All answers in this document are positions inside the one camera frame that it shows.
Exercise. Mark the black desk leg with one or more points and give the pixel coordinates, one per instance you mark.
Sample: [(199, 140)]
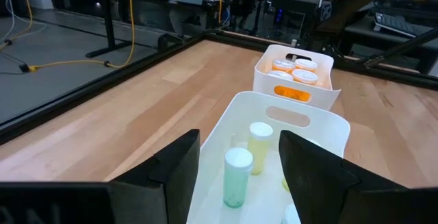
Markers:
[(107, 18)]

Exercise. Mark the teal pill bottle white cap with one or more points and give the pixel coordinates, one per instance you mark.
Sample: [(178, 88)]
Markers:
[(236, 183), (291, 215)]

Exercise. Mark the black table edge frame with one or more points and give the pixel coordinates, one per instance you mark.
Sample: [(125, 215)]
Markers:
[(85, 90)]

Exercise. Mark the black frame foot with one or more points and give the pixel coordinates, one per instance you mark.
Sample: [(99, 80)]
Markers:
[(169, 40)]

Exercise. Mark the black keyboard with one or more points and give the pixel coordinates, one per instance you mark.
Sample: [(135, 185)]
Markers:
[(393, 23)]

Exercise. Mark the white plastic bin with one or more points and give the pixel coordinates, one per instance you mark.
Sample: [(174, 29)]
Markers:
[(321, 97), (246, 107)]

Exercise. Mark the person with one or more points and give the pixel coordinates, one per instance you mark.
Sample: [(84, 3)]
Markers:
[(184, 18)]

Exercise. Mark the black diagonal rod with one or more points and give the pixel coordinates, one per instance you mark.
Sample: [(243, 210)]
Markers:
[(403, 47)]

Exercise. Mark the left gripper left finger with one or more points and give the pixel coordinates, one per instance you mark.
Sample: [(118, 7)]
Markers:
[(171, 183)]

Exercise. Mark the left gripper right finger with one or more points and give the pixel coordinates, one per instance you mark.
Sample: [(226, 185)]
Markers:
[(325, 189)]

